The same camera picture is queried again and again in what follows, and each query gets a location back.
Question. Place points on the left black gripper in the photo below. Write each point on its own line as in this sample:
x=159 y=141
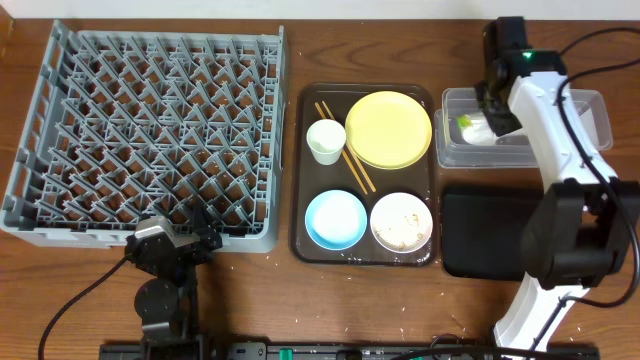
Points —
x=189 y=242

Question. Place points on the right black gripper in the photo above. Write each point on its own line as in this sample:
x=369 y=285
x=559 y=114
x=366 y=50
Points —
x=501 y=126

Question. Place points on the green yellow snack wrapper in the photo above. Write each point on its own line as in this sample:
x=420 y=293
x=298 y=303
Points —
x=464 y=122

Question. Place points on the white napkin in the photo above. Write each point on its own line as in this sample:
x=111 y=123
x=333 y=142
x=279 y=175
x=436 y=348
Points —
x=480 y=134

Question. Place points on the yellow plastic plate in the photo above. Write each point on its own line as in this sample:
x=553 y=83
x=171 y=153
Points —
x=388 y=130

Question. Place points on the white paper cup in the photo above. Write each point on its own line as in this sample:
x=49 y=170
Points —
x=326 y=139

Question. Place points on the white bowl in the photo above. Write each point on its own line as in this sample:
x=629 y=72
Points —
x=403 y=204

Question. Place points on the rice and food scraps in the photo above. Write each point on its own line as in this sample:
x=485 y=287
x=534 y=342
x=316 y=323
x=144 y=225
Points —
x=400 y=232

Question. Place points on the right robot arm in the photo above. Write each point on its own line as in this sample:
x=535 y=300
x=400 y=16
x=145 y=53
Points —
x=585 y=223

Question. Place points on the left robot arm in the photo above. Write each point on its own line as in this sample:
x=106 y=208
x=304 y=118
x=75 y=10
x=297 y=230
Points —
x=168 y=303

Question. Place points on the clear plastic waste bin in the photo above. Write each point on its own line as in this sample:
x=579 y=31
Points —
x=513 y=150

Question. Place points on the grey plastic dishwasher rack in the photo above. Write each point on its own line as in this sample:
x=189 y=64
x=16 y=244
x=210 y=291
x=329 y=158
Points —
x=128 y=125

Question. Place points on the black waste tray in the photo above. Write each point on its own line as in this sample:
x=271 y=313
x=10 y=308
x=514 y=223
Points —
x=481 y=228

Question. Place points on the light blue bowl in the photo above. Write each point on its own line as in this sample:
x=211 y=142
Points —
x=336 y=220

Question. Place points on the dark brown serving tray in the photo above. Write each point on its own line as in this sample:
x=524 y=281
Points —
x=311 y=178

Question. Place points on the left wooden chopstick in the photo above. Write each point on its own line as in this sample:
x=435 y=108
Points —
x=324 y=110

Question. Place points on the wooden chopstick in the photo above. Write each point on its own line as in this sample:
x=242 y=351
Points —
x=361 y=170
x=324 y=110

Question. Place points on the right wooden chopstick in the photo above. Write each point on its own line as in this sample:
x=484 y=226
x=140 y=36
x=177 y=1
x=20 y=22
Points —
x=361 y=170

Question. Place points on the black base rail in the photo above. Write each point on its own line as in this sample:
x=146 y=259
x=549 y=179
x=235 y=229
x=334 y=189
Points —
x=261 y=351

